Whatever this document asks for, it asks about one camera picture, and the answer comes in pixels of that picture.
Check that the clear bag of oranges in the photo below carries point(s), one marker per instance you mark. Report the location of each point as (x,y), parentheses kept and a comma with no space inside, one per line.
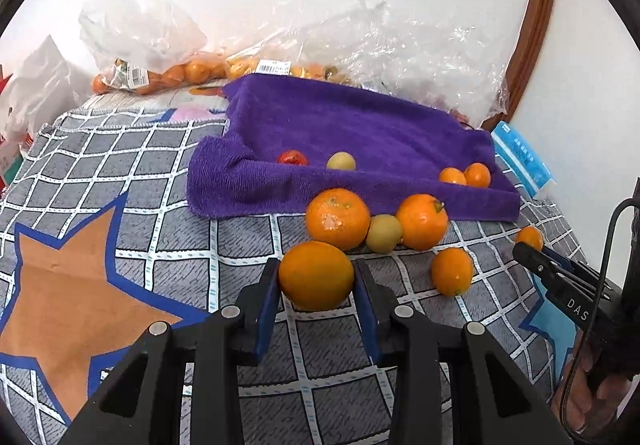
(250,65)
(170,74)

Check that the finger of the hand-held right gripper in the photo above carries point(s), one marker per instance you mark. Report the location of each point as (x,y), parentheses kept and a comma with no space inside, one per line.
(565,262)
(545,280)

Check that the red cherry tomato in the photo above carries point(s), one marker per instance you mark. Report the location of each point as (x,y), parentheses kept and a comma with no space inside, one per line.
(292,157)

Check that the red paper bag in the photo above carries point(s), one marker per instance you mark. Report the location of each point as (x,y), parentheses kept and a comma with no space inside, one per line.
(4,86)

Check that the colourful printed box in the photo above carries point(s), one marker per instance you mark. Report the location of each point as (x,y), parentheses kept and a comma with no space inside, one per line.
(10,165)

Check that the grey checkered star tablecloth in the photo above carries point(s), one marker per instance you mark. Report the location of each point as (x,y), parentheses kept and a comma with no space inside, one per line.
(165,275)

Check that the orange mandarin with stem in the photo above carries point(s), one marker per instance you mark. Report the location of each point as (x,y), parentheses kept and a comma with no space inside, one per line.
(422,221)

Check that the person's right hand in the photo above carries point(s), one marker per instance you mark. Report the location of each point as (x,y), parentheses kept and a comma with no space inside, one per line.
(600,400)

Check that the white fruit print mat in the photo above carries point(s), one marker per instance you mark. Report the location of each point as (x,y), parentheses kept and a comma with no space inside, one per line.
(150,100)

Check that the blue tissue pack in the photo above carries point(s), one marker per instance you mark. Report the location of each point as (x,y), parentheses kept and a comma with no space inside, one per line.
(525,160)

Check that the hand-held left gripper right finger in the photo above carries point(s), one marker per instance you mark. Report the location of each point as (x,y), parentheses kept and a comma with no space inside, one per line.
(369,325)

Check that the clear bag of red tomatoes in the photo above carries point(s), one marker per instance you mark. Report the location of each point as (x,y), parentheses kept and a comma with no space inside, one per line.
(450,75)

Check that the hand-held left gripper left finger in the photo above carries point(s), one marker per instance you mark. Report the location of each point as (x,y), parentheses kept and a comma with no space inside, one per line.
(267,315)

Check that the brown wooden door frame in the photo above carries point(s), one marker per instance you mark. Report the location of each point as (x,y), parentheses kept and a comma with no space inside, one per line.
(540,15)

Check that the purple towel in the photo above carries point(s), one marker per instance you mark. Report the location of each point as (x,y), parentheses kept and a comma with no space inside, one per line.
(375,125)

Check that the white plastic bag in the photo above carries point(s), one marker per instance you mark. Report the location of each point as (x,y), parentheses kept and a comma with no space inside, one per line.
(45,85)

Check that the small green fruit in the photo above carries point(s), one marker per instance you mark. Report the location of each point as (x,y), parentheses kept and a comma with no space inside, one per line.
(341,161)
(384,233)

